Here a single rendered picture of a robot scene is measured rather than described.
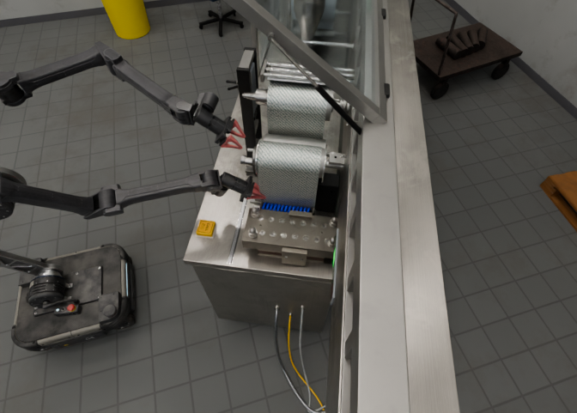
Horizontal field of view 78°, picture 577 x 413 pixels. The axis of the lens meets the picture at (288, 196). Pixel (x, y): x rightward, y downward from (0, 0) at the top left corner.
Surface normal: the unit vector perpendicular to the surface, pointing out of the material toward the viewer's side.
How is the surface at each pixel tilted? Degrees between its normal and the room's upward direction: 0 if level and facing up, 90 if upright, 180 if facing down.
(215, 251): 0
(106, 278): 0
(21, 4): 90
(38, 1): 90
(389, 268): 0
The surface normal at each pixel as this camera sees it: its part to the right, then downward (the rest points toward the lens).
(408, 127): 0.01, -0.58
